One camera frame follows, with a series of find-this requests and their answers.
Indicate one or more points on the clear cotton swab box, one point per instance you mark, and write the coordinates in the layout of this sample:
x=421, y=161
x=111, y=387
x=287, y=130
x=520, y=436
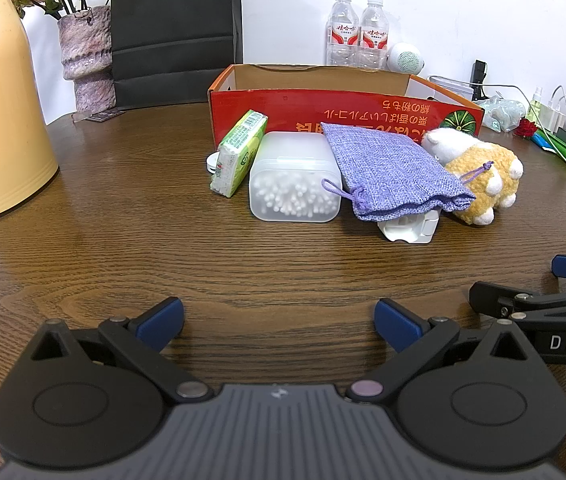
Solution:
x=293, y=185

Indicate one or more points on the white charger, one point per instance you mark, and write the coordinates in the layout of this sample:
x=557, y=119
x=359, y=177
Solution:
x=555, y=117

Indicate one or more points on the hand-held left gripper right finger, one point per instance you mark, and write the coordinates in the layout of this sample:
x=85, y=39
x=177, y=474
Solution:
x=397, y=325

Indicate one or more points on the black paper bag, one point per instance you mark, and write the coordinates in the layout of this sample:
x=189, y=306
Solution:
x=173, y=30

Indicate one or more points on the red cardboard box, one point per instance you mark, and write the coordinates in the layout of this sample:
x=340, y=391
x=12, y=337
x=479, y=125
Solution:
x=363, y=110

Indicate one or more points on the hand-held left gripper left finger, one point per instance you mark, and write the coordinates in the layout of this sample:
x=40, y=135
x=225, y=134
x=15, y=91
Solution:
x=162, y=321

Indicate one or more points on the small spray bottle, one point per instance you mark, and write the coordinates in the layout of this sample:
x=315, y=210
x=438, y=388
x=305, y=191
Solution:
x=536, y=105

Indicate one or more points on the small black device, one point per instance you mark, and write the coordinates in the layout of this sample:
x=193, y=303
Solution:
x=478, y=77

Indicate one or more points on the red rose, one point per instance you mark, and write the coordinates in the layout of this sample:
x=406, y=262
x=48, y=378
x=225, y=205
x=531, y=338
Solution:
x=527, y=128

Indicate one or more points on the white round robot toy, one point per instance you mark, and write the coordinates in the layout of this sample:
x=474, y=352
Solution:
x=405, y=57

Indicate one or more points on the white folding stand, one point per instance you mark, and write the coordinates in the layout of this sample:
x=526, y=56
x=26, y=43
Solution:
x=408, y=227

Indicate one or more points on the crumpled clear wrapper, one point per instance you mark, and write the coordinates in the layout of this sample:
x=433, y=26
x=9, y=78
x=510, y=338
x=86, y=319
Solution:
x=503, y=112

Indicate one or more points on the red label water bottle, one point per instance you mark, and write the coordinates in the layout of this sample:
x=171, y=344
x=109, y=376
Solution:
x=374, y=37
x=343, y=35

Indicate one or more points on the white and tan plush toy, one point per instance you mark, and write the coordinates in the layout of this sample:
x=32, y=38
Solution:
x=488, y=165

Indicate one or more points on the small black card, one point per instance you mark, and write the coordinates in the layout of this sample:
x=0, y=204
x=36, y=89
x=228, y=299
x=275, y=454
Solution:
x=104, y=115

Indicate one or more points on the green tissue pack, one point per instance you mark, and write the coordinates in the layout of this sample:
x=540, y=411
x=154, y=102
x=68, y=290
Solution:
x=240, y=152

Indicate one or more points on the white plastic packet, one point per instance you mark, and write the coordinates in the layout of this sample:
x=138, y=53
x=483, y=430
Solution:
x=450, y=87

